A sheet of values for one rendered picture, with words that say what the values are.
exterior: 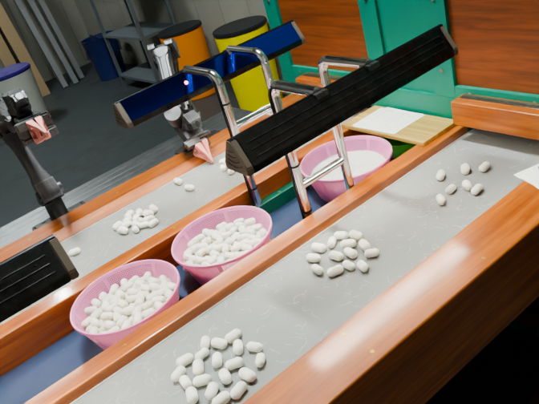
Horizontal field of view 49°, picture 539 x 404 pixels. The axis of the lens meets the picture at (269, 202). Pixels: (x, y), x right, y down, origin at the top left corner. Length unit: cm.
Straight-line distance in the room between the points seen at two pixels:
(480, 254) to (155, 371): 68
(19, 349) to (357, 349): 84
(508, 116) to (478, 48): 20
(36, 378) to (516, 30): 139
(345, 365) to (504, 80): 91
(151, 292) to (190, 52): 376
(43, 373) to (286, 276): 61
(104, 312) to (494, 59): 116
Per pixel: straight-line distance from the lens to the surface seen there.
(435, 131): 174
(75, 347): 154
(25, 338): 156
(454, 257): 125
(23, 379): 154
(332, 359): 108
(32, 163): 215
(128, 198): 194
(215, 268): 142
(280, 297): 129
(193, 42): 508
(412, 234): 138
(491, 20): 163
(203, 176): 192
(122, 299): 149
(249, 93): 438
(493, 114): 163
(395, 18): 183
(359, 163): 173
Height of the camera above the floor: 152
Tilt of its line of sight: 28 degrees down
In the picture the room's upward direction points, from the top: 17 degrees counter-clockwise
